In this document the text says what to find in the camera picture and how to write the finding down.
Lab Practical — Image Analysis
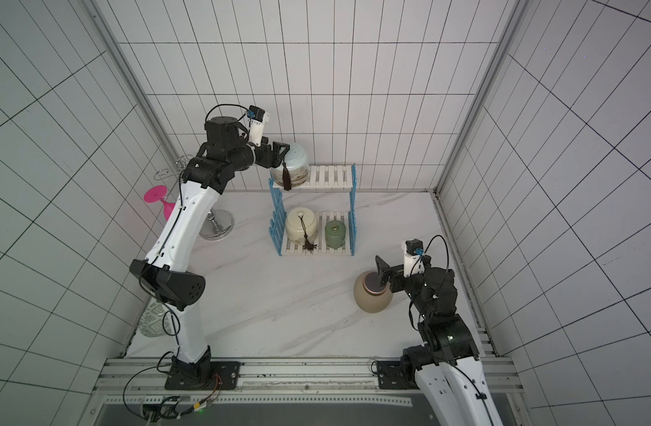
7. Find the brown clay tea canister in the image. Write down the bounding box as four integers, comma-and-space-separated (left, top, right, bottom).
353, 271, 393, 313

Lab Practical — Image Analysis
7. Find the pale blue tasselled tea canister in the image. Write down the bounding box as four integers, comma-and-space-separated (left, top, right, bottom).
270, 143, 311, 191

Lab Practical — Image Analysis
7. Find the small green tea canister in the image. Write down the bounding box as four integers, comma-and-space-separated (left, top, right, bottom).
325, 220, 347, 250

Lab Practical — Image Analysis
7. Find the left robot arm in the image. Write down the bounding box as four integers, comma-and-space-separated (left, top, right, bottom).
130, 108, 289, 391

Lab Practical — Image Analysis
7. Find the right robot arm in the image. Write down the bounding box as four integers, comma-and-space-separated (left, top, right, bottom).
371, 256, 502, 425

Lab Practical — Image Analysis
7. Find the cream tasselled tea canister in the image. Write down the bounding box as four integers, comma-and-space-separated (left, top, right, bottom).
286, 207, 318, 251

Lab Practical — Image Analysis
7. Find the chrome cup holder stand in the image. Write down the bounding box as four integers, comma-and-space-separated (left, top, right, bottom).
153, 154, 235, 241

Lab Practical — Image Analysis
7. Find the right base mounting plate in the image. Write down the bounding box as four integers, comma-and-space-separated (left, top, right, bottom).
371, 360, 418, 391

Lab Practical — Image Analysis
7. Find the base mounting plate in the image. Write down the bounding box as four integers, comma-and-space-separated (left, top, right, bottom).
165, 359, 241, 392
371, 360, 418, 391

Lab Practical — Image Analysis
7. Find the pink plastic goblet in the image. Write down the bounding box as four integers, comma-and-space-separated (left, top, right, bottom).
143, 185, 176, 220

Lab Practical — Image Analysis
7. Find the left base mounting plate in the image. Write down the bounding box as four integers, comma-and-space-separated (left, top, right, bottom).
165, 359, 241, 392

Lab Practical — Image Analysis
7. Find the patterned ceramic plate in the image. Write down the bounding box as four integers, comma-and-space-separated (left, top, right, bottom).
138, 298, 180, 338

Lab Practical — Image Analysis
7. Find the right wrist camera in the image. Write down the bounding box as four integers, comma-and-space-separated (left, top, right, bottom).
402, 239, 424, 278

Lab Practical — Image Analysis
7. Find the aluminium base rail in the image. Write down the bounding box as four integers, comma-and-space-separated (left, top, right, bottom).
91, 357, 523, 408

